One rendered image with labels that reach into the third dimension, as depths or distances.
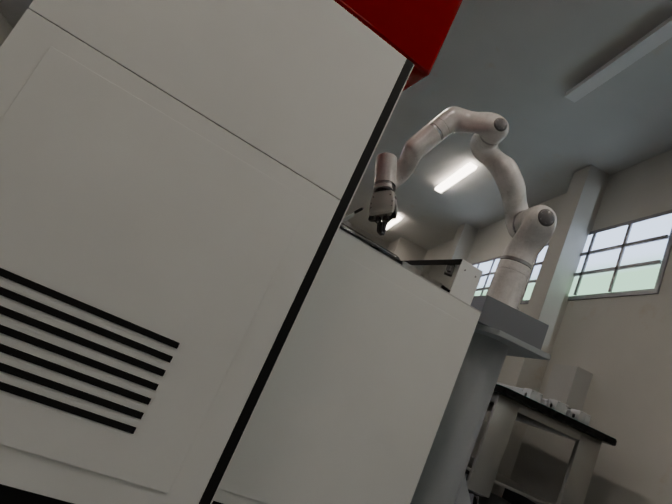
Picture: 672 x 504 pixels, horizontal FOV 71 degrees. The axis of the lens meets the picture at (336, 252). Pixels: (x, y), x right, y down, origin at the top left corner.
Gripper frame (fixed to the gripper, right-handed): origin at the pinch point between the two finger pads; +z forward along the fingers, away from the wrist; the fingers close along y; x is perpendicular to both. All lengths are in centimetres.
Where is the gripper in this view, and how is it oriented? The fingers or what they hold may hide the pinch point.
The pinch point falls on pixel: (381, 229)
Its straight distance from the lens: 175.0
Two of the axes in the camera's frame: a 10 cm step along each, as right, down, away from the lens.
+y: -9.0, 0.8, 4.2
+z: -1.0, 9.1, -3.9
